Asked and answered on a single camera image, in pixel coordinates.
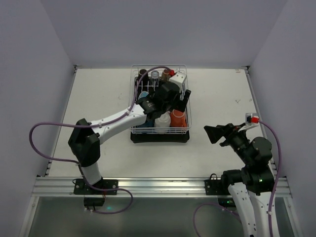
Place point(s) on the white faceted cup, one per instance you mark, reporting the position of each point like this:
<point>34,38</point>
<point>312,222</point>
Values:
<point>163,121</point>

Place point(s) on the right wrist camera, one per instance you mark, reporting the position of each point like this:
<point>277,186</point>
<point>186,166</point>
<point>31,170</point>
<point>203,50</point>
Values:
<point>251,119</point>

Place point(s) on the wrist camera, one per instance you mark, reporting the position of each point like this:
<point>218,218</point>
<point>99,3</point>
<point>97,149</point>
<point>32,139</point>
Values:
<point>251,119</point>
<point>178,79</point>

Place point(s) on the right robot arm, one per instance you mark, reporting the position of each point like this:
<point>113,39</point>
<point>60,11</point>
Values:
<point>252,187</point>

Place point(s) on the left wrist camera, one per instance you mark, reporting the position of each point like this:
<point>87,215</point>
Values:
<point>178,79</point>

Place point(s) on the controller box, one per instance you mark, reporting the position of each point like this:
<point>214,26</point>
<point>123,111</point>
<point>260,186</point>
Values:
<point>93,202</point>
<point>226,202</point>

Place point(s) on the right controller box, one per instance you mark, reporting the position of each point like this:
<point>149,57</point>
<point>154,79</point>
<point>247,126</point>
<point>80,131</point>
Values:
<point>226,202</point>

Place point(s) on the aluminium rail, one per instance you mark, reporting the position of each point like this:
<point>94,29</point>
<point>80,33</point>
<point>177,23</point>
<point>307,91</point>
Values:
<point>139,187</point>

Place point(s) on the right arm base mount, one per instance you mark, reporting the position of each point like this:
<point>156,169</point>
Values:
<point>215,185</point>

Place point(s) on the left controller box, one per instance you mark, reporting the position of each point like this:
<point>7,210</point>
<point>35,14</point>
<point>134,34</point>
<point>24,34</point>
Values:
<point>93,202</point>

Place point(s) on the dark brown cup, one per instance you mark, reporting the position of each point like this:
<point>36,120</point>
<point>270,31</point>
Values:
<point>143,77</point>

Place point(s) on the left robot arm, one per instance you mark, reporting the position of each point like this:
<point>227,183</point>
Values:
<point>87,137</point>

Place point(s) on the brown striped cup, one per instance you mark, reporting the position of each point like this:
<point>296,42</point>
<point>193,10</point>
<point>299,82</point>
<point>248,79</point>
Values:
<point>165,75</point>

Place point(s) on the dark blue mug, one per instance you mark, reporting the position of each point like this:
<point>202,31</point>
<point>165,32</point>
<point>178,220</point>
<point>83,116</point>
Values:
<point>148,124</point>

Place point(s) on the clear glass back left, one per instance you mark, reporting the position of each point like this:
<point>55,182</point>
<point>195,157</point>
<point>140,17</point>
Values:
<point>154,78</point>

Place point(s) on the white wire dish rack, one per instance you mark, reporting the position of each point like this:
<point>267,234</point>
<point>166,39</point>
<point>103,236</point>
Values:
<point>151,101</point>

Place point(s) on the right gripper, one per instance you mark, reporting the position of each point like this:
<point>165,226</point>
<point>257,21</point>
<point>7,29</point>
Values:
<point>224,134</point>

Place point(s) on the orange cup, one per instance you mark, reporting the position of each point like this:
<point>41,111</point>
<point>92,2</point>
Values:
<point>178,119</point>

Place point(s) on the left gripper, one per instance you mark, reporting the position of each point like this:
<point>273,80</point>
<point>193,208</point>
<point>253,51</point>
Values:
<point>178,98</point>

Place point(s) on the black drip tray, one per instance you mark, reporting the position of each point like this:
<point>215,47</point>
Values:
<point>160,137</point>

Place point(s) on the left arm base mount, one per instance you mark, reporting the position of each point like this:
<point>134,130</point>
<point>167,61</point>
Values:
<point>102,187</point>

